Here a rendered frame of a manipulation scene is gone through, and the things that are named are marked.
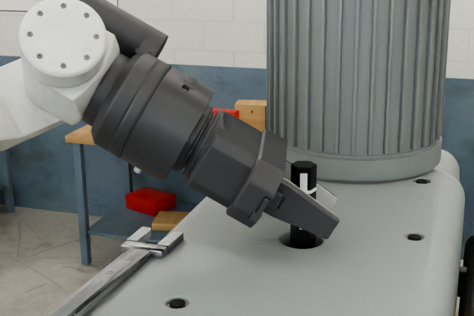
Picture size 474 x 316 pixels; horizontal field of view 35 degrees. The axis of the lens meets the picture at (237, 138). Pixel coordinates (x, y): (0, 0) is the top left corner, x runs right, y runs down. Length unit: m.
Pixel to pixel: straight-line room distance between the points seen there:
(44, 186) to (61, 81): 5.47
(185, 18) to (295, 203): 4.62
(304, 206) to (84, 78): 0.20
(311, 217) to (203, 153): 0.10
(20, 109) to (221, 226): 0.20
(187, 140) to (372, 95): 0.25
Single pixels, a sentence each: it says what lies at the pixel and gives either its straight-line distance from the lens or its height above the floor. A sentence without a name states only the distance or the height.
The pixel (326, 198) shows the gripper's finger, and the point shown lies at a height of 1.92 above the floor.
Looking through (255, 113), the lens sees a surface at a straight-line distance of 4.63.
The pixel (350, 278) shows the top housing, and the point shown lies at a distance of 0.60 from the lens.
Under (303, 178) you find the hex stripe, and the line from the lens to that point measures 0.63.
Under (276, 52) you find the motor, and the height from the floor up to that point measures 2.02.
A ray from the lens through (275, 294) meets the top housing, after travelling 0.57.
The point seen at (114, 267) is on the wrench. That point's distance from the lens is 0.61.
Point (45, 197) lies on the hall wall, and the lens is 6.08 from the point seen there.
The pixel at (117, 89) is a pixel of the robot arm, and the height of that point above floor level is 2.03.
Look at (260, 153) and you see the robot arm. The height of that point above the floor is 1.98.
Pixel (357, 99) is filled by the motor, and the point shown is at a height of 1.98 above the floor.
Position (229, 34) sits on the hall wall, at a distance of 5.12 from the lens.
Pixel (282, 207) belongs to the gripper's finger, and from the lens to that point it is 0.62.
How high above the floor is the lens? 2.16
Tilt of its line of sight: 16 degrees down
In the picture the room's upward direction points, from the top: 1 degrees counter-clockwise
